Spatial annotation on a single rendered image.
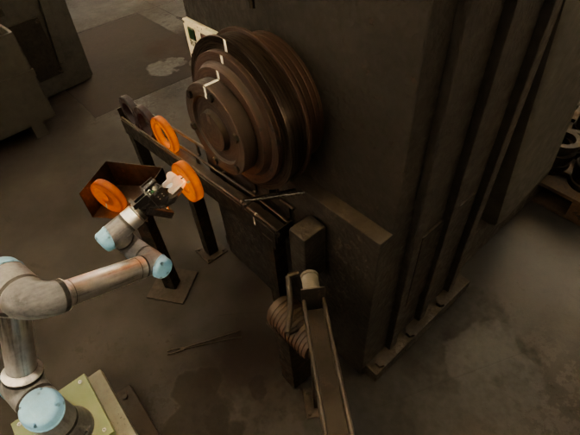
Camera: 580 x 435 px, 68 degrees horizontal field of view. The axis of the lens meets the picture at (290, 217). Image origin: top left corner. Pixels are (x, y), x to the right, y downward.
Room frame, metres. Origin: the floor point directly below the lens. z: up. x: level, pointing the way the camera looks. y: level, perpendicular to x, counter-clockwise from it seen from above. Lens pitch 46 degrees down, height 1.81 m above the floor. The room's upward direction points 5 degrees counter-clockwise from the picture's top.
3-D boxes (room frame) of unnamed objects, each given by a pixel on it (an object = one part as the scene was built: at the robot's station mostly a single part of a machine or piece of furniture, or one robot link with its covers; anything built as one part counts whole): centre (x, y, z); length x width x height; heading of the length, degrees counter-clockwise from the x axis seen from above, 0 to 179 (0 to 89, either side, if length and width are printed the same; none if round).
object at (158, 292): (1.33, 0.65, 0.36); 0.26 x 0.20 x 0.72; 73
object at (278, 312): (0.75, 0.00, 0.27); 0.22 x 0.13 x 0.53; 38
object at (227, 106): (1.04, 0.18, 1.11); 0.28 x 0.06 x 0.28; 38
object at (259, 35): (1.15, 0.04, 1.12); 0.47 x 0.10 x 0.47; 38
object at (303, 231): (0.92, -0.05, 0.68); 0.11 x 0.08 x 0.24; 128
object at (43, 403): (0.52, 0.80, 0.49); 0.13 x 0.12 x 0.14; 50
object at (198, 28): (1.43, 0.22, 1.15); 0.26 x 0.02 x 0.18; 38
